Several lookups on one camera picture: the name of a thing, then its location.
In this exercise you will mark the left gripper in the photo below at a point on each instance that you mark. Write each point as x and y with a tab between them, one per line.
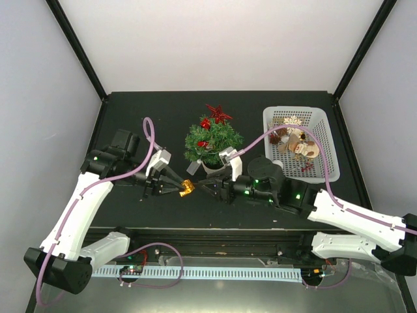
152	182

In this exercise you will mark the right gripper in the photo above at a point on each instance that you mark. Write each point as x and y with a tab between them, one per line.
228	197

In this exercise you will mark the gold gift box ornament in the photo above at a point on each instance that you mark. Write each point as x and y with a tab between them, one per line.
188	188

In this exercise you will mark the string light with white balls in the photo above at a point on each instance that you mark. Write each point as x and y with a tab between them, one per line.
195	165

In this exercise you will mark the red santa ornament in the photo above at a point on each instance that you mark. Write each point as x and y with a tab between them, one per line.
204	144

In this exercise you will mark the small green christmas tree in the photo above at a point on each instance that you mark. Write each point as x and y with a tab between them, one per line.
219	136

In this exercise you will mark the red gift box ornament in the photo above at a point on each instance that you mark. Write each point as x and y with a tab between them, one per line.
205	124

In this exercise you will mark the red star ornament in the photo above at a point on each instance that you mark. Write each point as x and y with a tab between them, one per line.
218	114

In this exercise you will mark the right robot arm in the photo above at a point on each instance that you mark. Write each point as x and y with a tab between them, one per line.
384	239

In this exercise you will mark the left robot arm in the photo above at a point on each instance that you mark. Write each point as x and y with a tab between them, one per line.
61	260

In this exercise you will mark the large white ball ornament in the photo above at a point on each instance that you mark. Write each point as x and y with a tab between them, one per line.
278	162

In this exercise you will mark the pine cone ornament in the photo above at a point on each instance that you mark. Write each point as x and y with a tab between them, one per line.
276	136

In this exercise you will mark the white plastic basket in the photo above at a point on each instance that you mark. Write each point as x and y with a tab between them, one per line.
315	120

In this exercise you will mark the red berry sprig ornament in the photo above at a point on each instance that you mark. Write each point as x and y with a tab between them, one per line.
309	167

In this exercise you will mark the left circuit board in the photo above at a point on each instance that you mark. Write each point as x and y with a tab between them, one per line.
131	270

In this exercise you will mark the circuit board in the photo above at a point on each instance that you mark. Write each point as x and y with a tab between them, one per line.
131	270
320	272

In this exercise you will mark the white snowflake ornament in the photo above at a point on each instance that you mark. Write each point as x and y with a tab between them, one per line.
293	120

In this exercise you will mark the right circuit board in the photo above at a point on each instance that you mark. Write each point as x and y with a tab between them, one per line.
320	272

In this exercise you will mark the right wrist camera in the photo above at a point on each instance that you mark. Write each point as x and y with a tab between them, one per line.
230	157

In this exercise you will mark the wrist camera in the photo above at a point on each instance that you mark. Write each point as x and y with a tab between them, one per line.
230	157
158	161

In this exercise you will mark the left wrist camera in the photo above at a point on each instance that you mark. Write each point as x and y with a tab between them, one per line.
158	161

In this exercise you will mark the white slotted cable duct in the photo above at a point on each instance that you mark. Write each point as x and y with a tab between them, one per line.
205	273

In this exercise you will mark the black frame post left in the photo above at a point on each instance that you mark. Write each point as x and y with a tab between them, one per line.
73	40

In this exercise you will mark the black frame post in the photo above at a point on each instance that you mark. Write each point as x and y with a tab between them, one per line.
371	34
73	40

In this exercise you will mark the black frame post right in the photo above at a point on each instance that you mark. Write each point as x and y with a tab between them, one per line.
371	34

